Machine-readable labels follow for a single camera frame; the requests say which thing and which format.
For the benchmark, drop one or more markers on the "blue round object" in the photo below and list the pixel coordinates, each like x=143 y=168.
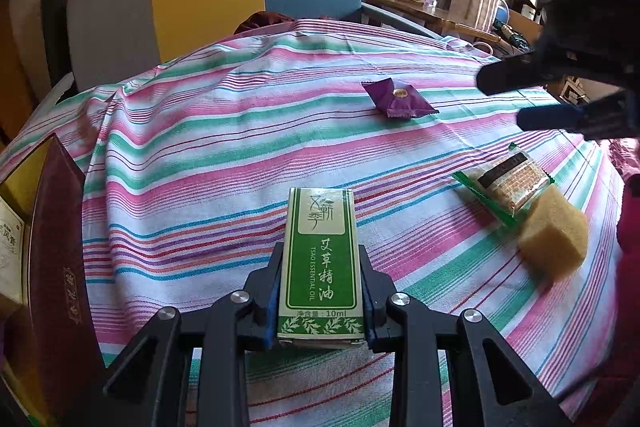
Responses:
x=503 y=13

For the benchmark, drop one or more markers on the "green and white small box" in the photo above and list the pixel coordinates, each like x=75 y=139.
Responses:
x=320 y=267

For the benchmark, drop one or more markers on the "cracker packet with green edge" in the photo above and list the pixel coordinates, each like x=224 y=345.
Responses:
x=510 y=184

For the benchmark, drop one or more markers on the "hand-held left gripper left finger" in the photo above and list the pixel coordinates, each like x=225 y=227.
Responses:
x=272 y=303

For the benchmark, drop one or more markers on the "purple snack packet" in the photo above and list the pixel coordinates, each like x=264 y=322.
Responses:
x=400 y=99

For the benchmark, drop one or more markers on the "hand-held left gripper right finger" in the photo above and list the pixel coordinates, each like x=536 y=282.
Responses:
x=368 y=303

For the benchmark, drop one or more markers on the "striped tablecloth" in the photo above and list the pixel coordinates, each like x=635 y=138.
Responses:
x=200 y=157

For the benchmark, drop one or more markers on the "dark red gift box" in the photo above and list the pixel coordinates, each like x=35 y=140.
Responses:
x=55 y=257

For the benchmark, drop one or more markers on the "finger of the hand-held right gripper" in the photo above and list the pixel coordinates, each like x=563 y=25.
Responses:
x=515 y=74
x=547 y=117

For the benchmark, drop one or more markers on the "yellow box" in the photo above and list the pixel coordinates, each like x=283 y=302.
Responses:
x=15 y=232

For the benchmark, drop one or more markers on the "dark red cloth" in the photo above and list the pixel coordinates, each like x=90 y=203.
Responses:
x=260 y=22

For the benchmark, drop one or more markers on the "wooden desk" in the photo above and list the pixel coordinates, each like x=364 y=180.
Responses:
x=425 y=12

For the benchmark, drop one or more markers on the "yellow sponge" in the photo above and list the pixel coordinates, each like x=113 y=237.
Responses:
x=555 y=237

